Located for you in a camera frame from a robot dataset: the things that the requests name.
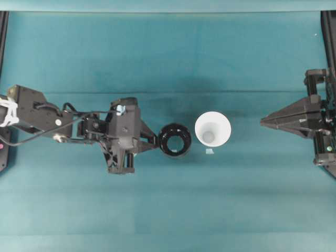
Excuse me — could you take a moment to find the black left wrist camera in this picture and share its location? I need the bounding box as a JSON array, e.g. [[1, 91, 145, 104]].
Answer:
[[110, 97, 138, 116]]

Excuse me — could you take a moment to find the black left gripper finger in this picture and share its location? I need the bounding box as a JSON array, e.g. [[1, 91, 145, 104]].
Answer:
[[140, 119, 158, 139], [134, 141, 159, 154]]

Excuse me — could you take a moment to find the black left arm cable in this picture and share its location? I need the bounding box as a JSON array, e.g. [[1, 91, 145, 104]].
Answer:
[[5, 102, 119, 147]]

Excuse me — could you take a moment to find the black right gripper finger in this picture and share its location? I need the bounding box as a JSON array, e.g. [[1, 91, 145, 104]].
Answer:
[[262, 122, 326, 138], [260, 96, 321, 125]]

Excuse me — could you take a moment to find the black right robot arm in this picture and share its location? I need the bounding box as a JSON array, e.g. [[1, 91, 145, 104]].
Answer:
[[260, 68, 335, 167]]

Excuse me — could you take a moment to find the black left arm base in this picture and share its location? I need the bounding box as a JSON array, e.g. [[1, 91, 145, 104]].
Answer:
[[1, 127, 18, 175]]

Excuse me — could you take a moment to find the white paper cup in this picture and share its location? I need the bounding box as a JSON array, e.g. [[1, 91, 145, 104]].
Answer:
[[194, 111, 232, 148]]

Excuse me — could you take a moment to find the black left frame rail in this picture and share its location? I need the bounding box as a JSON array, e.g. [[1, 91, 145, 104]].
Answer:
[[0, 11, 10, 74]]

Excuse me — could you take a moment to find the right tape marker on table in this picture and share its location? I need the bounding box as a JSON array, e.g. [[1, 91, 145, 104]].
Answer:
[[205, 148, 214, 155]]

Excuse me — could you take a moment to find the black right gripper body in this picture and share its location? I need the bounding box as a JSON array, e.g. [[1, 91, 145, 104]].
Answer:
[[304, 68, 335, 166]]

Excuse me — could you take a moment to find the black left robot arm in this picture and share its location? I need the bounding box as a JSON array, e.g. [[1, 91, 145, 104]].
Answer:
[[1, 85, 159, 174]]

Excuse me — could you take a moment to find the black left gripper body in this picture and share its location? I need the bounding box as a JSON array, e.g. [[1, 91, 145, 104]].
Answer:
[[103, 112, 141, 174]]

